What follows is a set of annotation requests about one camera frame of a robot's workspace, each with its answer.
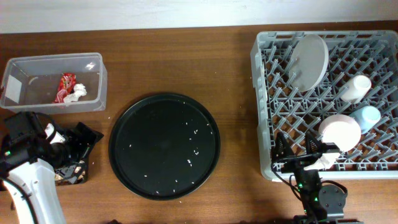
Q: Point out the white tissue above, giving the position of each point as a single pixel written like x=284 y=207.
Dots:
x=78 y=91

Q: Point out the light blue cup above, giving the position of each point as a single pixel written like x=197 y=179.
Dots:
x=366 y=117

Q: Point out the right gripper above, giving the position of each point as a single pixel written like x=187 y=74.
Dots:
x=297 y=163

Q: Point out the red snack wrapper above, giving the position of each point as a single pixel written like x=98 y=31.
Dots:
x=65 y=87

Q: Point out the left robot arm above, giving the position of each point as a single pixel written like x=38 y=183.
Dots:
x=33 y=190

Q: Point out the white small bowl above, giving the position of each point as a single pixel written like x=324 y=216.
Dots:
x=341 y=130

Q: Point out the white cup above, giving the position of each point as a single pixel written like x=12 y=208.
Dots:
x=355 y=89

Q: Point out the grey dishwasher rack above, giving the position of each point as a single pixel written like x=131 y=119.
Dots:
x=282 y=108

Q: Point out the clear plastic bin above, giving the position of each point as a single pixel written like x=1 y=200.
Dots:
x=31 y=83

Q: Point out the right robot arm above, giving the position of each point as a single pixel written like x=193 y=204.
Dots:
x=323 y=201

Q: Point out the rice and food scraps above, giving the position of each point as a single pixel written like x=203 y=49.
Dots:
x=74 y=174

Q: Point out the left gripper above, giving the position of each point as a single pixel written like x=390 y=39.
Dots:
x=65 y=136

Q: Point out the white dinner plate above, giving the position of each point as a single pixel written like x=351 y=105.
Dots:
x=310 y=60

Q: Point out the round black serving tray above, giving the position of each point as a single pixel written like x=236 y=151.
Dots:
x=165 y=146

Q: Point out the black rectangular tray bin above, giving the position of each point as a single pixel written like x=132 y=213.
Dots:
x=79 y=145

